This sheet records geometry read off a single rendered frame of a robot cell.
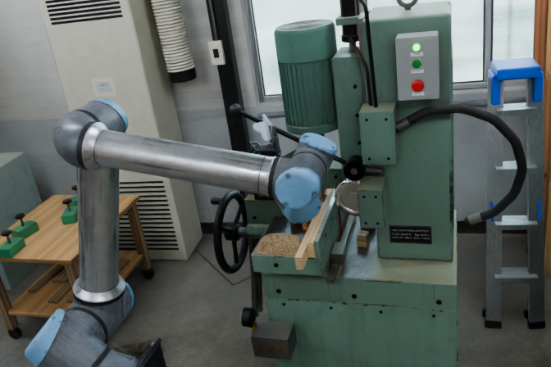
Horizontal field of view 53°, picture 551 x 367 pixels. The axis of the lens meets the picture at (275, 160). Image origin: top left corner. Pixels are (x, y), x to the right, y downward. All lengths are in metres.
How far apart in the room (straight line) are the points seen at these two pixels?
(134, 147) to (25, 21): 2.48
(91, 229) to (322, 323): 0.75
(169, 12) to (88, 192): 1.64
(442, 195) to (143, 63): 1.88
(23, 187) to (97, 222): 2.23
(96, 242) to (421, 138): 0.94
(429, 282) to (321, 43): 0.73
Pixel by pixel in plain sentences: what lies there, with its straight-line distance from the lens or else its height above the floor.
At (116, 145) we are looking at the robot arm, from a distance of 1.28.
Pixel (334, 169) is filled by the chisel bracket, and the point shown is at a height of 1.07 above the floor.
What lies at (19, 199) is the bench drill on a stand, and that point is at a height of 0.46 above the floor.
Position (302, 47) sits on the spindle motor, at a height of 1.46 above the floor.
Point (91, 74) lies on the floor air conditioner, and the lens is 3.16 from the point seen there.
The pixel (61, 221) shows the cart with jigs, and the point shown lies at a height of 0.53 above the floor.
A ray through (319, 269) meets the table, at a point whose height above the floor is 0.86.
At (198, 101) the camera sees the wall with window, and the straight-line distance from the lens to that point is 3.26.
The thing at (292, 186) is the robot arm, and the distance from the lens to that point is 1.14.
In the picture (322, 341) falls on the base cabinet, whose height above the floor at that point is 0.56.
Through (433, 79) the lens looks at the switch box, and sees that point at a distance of 1.42.
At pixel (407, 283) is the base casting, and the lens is 1.63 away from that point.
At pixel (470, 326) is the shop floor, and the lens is 2.75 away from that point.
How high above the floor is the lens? 1.75
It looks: 22 degrees down
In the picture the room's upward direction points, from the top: 8 degrees counter-clockwise
